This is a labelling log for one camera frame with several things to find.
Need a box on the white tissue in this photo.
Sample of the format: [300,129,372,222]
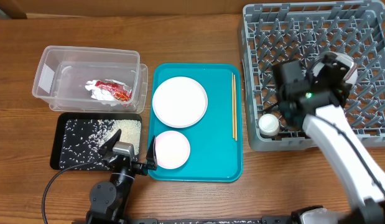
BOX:
[85,79,132,106]

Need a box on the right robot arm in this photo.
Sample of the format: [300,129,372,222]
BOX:
[272,51,385,224]

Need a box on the white plastic cup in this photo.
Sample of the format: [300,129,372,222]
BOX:
[258,114,280,138]

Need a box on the black tray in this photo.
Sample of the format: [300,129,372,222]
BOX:
[50,113,142,170]

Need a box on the clear plastic bin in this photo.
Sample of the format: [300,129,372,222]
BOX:
[32,45,148,113]

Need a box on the pink round plate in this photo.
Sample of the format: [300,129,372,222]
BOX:
[152,77,208,128]

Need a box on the grey dish rack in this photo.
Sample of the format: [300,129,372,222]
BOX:
[238,1,385,151]

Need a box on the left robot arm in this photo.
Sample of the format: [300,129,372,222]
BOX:
[86,129,157,223]

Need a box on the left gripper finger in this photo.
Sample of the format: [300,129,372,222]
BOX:
[98,129,121,155]
[146,136,157,170]

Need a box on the red snack wrapper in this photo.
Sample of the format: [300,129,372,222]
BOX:
[94,80,132,101]

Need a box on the teal plastic tray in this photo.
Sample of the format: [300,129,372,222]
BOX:
[149,63,243,182]

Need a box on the wooden chopstick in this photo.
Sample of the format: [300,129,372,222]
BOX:
[231,73,235,139]
[233,74,238,141]

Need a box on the pile of rice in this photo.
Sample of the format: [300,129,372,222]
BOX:
[58,119,141,170]

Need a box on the pink small bowl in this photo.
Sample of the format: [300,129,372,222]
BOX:
[155,131,191,169]

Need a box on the grey bowl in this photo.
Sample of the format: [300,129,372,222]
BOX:
[307,51,358,85]

